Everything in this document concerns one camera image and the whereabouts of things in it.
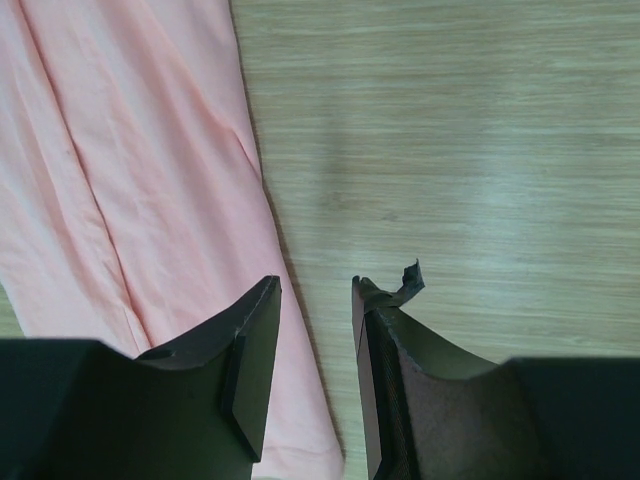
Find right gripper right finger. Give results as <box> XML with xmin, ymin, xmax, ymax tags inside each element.
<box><xmin>352</xmin><ymin>264</ymin><xmax>639</xmax><ymax>479</ymax></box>

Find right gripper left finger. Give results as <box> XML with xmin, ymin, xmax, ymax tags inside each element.
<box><xmin>1</xmin><ymin>276</ymin><xmax>281</xmax><ymax>479</ymax></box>

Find pink t-shirt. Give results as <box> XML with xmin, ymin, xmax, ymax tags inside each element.
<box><xmin>1</xmin><ymin>1</ymin><xmax>344</xmax><ymax>479</ymax></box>

